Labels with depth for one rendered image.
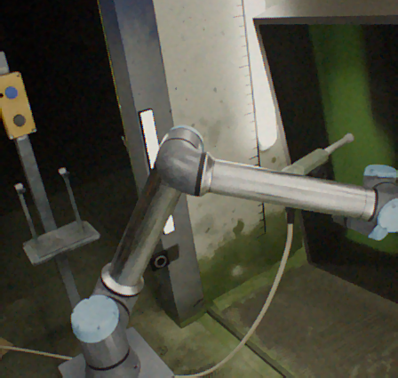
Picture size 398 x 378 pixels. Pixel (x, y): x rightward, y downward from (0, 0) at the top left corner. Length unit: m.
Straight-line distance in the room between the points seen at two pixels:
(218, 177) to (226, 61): 1.21
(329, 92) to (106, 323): 1.31
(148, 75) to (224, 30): 0.45
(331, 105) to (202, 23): 0.70
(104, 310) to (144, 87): 1.02
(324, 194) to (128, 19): 1.18
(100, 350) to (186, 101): 1.21
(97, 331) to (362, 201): 0.84
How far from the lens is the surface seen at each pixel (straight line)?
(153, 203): 1.29
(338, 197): 1.14
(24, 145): 2.07
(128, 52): 1.96
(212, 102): 2.21
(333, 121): 2.08
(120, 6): 1.94
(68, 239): 2.09
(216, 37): 2.19
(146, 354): 1.62
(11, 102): 1.97
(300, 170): 1.50
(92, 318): 1.41
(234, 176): 1.09
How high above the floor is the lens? 1.78
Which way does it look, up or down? 25 degrees down
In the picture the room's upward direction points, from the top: 9 degrees counter-clockwise
